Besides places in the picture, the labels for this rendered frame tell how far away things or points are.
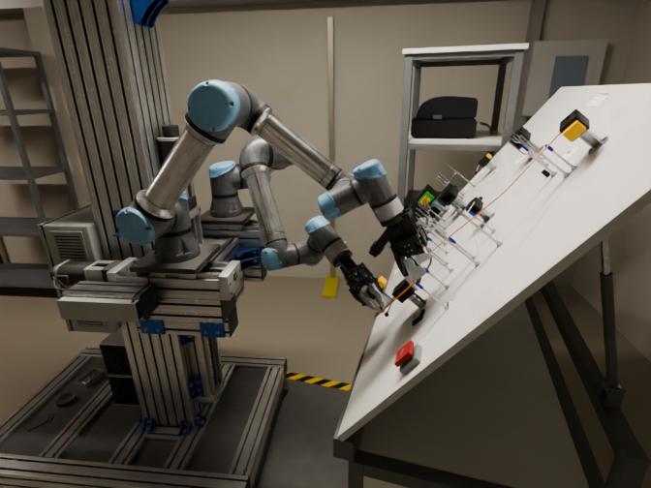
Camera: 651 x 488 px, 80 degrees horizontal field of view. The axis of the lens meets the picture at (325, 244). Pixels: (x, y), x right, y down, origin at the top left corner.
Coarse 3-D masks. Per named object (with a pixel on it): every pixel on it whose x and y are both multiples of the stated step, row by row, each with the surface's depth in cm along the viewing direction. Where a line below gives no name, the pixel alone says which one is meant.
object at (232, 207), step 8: (216, 200) 172; (224, 200) 171; (232, 200) 173; (216, 208) 172; (224, 208) 171; (232, 208) 174; (240, 208) 176; (216, 216) 173; (224, 216) 172; (232, 216) 173
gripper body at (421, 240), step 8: (408, 208) 101; (400, 216) 99; (408, 216) 98; (384, 224) 100; (392, 224) 99; (400, 224) 101; (408, 224) 99; (416, 224) 100; (400, 232) 102; (408, 232) 100; (416, 232) 100; (424, 232) 104; (392, 240) 103; (400, 240) 101; (408, 240) 100; (416, 240) 99; (424, 240) 103; (392, 248) 102; (400, 248) 102; (408, 248) 102; (416, 248) 101; (408, 256) 103
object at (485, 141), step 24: (408, 48) 170; (432, 48) 167; (456, 48) 164; (480, 48) 162; (504, 48) 159; (408, 72) 174; (504, 72) 210; (408, 96) 177; (408, 120) 181; (504, 120) 172; (408, 144) 185; (432, 144) 182; (456, 144) 181; (480, 144) 179; (504, 144) 173
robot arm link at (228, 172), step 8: (216, 168) 166; (224, 168) 167; (232, 168) 170; (216, 176) 167; (224, 176) 168; (232, 176) 169; (240, 176) 171; (216, 184) 169; (224, 184) 169; (232, 184) 171; (240, 184) 173; (216, 192) 170; (224, 192) 170; (232, 192) 172
